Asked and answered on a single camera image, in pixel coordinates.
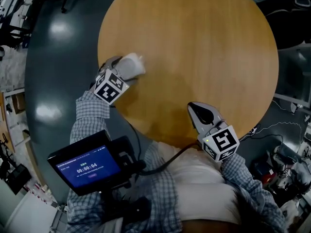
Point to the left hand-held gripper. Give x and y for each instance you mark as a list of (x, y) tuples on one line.
[(108, 87)]

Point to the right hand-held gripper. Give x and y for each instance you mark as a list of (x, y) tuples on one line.
[(218, 139)]

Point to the white object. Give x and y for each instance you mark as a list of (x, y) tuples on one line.
[(132, 65)]

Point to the person's right forearm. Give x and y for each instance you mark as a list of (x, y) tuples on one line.
[(247, 190)]

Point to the person's left forearm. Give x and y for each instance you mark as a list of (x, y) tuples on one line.
[(90, 120)]

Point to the person's torso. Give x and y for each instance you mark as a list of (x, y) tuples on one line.
[(199, 186)]

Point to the red item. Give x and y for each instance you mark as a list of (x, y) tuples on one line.
[(267, 178)]

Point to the black chair base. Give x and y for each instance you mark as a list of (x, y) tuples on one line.
[(66, 6)]

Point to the black screen device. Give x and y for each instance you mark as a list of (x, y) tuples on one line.
[(85, 166)]

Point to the cardboard box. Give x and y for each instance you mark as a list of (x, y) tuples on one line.
[(19, 103)]

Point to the black chest pouch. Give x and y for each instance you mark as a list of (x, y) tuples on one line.
[(131, 210)]

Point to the black office chair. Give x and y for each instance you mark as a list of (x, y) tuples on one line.
[(284, 18)]

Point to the black box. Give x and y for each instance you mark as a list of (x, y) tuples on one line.
[(15, 178)]

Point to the black screen mount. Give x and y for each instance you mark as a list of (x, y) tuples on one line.
[(126, 154)]

